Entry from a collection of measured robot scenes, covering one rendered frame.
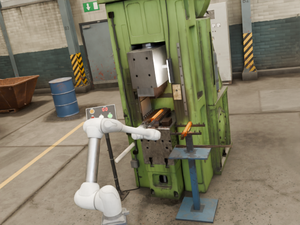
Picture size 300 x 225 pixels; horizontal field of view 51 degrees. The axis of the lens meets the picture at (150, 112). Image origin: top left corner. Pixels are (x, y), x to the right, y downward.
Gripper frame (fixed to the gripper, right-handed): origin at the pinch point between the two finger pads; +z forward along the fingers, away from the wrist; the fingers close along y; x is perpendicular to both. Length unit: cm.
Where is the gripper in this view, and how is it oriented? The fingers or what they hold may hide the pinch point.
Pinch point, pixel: (150, 121)
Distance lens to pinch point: 346.9
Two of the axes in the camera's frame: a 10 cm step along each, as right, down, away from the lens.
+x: -1.5, -9.4, -3.0
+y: 9.1, -0.1, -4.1
